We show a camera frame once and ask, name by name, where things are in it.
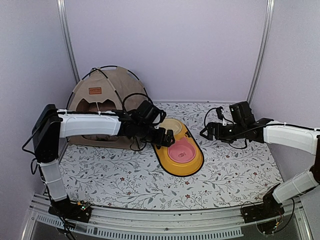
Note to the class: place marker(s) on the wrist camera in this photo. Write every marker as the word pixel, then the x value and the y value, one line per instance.
pixel 160 117
pixel 220 115

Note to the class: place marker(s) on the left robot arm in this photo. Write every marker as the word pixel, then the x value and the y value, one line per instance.
pixel 86 128

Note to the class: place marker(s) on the pink pet bowl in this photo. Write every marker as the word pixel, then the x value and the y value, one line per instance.
pixel 182 151

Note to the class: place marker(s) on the black tent pole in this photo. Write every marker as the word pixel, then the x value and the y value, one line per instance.
pixel 111 85
pixel 84 93

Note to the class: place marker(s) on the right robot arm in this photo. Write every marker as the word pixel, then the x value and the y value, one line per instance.
pixel 301 140

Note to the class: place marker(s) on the beige fabric pet tent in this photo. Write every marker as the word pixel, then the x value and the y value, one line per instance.
pixel 106 141

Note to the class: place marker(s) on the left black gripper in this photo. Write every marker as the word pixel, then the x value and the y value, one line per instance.
pixel 160 141

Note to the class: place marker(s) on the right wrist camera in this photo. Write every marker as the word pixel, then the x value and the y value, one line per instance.
pixel 220 115

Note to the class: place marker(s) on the front aluminium rail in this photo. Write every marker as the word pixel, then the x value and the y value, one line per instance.
pixel 109 223

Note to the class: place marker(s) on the left aluminium frame post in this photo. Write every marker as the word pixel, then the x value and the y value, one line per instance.
pixel 61 6

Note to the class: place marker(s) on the pink checkered cushion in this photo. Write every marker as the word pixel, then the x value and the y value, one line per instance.
pixel 101 107

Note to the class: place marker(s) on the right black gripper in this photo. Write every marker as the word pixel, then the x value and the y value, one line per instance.
pixel 211 126

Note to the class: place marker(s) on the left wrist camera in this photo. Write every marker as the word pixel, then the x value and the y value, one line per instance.
pixel 160 117

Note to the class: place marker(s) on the cream pet bowl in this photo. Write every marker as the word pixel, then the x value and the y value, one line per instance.
pixel 172 124

